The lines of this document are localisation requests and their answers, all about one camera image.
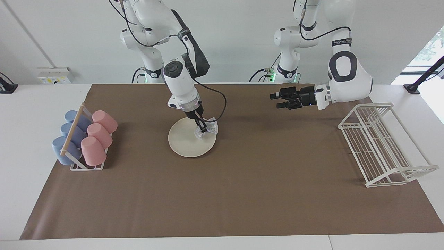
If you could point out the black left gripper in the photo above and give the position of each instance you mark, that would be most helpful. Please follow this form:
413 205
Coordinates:
301 97

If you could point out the round cream plate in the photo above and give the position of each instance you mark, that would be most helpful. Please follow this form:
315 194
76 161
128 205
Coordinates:
185 140

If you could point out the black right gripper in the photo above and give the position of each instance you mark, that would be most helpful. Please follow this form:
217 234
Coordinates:
194 114

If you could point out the white wall power outlet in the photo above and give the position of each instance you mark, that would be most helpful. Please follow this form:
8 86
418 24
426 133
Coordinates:
55 75

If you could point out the brown paper table mat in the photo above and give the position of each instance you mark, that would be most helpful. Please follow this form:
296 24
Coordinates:
242 194

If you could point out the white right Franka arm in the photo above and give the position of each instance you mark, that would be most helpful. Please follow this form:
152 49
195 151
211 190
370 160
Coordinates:
178 83

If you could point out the blue plastic cup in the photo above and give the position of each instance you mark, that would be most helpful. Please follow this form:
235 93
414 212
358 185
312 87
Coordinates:
71 116
59 149
67 129

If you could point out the white cup rack wooden rod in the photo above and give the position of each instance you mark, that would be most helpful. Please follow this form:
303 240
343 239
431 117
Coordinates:
73 131

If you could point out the pink plastic cup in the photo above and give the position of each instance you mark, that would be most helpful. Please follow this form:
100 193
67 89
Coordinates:
93 151
105 121
100 135

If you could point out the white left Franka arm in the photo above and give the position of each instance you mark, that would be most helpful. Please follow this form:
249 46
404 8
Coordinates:
350 83

